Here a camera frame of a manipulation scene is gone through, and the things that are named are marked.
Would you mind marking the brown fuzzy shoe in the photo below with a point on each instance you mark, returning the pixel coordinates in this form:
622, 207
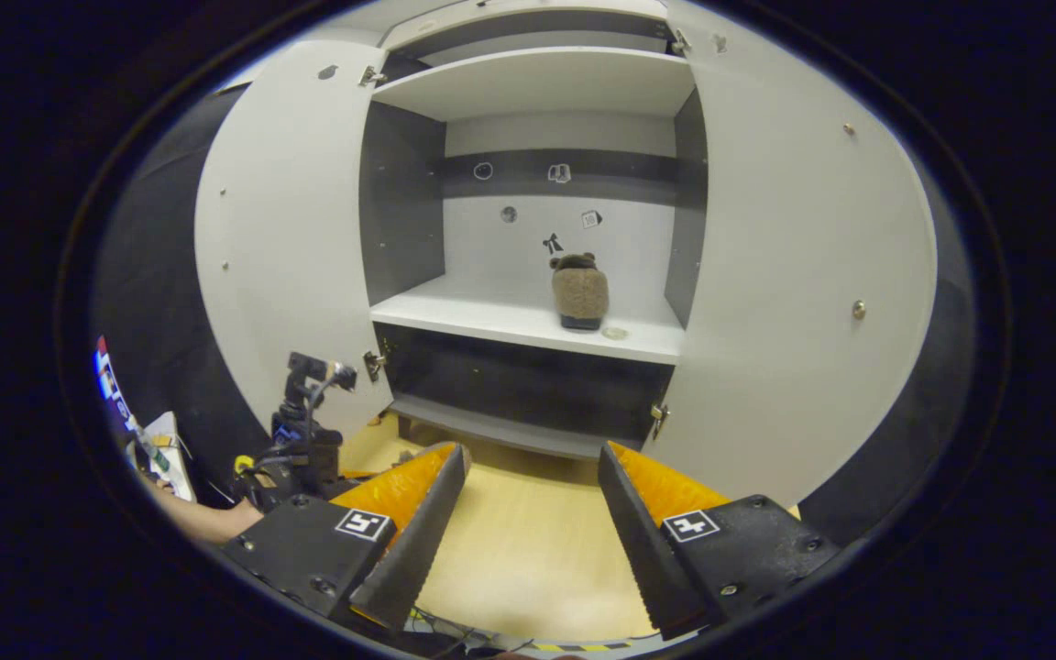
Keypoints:
580, 293

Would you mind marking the yellow black striped tape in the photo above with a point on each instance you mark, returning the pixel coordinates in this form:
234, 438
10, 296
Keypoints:
583, 647

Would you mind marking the red blue printed patch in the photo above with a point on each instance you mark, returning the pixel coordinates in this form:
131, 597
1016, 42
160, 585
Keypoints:
111, 380

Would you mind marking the white cabinet drawer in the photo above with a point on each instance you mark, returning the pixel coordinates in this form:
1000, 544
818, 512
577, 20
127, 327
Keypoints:
574, 6

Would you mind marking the white cabinet door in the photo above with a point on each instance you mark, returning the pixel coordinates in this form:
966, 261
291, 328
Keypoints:
794, 275
290, 257

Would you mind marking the white shoe cabinet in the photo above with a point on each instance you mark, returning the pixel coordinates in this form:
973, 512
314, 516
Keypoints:
537, 183

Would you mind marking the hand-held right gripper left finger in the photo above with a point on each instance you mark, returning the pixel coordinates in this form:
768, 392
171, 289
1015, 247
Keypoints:
423, 541

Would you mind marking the white printed paper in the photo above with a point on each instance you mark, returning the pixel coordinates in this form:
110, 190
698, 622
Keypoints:
170, 454

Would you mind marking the small clear round disc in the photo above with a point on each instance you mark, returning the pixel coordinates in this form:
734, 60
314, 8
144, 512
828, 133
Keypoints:
614, 334

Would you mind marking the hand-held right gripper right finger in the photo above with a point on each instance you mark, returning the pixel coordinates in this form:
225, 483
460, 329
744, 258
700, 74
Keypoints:
643, 541

